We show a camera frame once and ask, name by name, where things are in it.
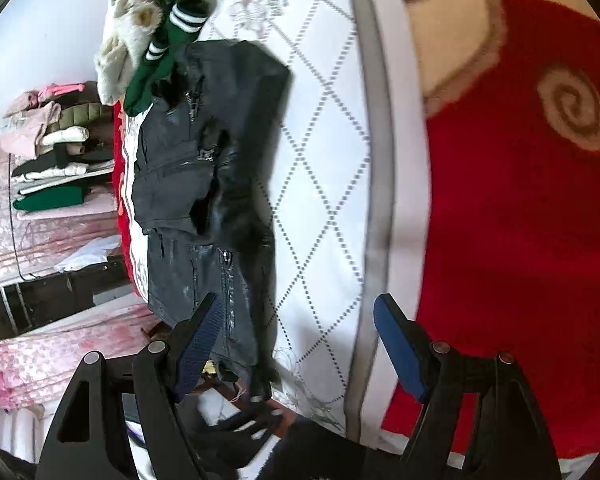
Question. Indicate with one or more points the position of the black leather jacket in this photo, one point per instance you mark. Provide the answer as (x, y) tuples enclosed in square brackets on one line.
[(215, 180)]

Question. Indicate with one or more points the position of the black striped garment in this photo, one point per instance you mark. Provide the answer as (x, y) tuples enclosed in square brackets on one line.
[(240, 422)]

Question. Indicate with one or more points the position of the white quilted bed cover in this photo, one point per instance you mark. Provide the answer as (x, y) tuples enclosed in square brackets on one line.
[(325, 170)]

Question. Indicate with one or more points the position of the stack of folded clothes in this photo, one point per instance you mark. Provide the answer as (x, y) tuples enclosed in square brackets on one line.
[(50, 150)]

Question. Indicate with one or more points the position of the green striped knit garment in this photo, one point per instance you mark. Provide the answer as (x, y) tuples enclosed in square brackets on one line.
[(170, 45)]

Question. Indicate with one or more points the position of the pink floral curtain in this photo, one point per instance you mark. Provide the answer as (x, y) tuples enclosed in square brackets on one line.
[(45, 360)]

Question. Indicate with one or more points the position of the cream fluffy garment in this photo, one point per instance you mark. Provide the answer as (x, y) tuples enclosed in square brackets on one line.
[(125, 35)]

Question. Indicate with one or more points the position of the red patterned blanket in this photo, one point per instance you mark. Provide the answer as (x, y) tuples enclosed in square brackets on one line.
[(520, 210)]

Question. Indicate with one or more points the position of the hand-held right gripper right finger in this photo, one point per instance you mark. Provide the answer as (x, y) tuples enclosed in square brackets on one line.
[(401, 346)]

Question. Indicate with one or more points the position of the red and white printed cloth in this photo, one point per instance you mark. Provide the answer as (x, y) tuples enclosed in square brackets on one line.
[(129, 195)]

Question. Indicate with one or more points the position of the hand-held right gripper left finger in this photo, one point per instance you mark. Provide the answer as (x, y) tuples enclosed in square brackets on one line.
[(198, 344)]

